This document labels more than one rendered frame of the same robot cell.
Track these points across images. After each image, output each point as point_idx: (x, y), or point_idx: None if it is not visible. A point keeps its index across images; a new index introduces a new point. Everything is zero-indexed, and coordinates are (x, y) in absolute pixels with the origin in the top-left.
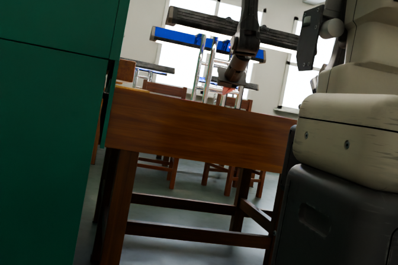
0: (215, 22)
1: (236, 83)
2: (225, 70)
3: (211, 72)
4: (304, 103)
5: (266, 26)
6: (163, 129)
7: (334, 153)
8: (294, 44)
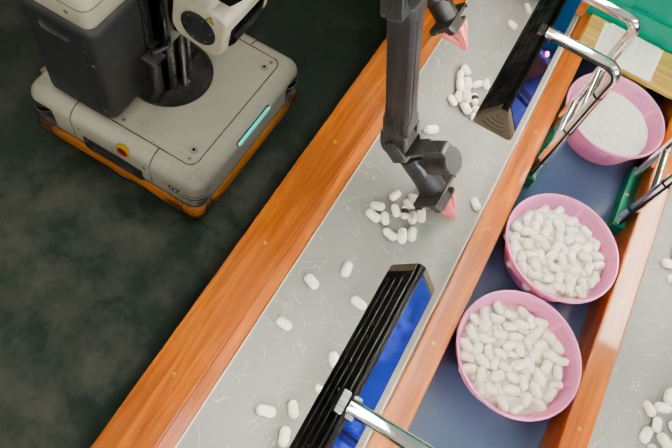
0: None
1: (434, 23)
2: (458, 9)
3: (584, 84)
4: None
5: (539, 28)
6: None
7: None
8: (497, 78)
